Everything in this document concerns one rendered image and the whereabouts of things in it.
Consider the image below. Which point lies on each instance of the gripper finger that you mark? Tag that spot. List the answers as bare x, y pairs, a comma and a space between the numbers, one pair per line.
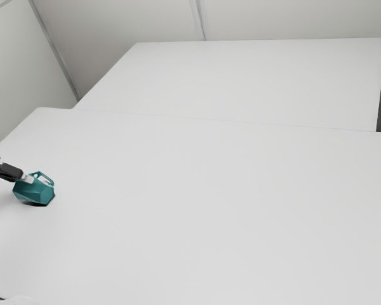
12, 171

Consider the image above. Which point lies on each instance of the teal faceted mug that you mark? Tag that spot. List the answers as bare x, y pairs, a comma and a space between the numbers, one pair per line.
34, 192

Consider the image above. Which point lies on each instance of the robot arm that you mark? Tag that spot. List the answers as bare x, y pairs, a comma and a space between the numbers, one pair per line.
19, 302

